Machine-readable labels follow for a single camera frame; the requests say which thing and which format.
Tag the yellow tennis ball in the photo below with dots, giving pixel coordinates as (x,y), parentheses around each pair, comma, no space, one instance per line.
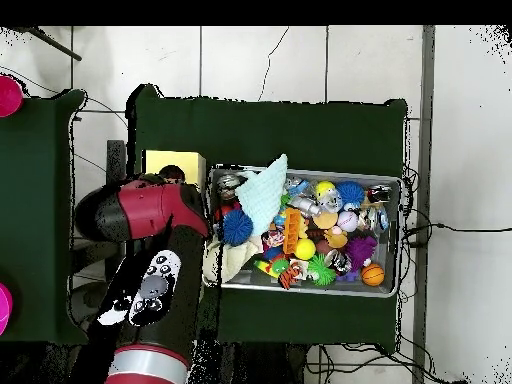
(305,248)

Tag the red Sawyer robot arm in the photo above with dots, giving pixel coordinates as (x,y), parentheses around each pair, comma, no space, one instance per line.
(152,208)

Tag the small orange basketball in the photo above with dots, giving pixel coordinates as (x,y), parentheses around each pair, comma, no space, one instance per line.
(372,274)

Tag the black rod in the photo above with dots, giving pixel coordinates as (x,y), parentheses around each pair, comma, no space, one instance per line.
(56,44)

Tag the tiger striped toy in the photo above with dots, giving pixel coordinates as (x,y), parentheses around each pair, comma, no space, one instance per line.
(290,276)

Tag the dark pink round object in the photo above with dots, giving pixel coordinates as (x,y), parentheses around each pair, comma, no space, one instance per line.
(8,96)

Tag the blue spiky ball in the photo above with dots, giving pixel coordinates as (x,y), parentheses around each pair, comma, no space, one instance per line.
(238,228)
(350,192)

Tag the cream knitted cloth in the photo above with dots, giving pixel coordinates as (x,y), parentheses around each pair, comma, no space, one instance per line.
(236,258)

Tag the pink ball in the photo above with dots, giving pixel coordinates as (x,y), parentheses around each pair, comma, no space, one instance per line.
(4,308)

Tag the mint knitted cloth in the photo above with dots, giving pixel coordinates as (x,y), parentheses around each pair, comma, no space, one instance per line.
(262,196)

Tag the green spiky ball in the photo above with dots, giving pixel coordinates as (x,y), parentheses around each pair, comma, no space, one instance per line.
(322,272)

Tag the wooden box with three holes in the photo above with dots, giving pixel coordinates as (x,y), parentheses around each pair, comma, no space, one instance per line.
(192,162)

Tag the dark green side table cloth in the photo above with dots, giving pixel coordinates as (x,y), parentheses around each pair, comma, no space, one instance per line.
(36,200)

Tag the dark green tablecloth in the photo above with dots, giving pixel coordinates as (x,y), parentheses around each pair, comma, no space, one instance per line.
(280,132)

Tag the purple spiky ball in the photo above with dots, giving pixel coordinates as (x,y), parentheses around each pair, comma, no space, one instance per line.
(360,248)

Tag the silver mesh bin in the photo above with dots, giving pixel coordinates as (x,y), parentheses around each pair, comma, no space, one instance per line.
(390,256)

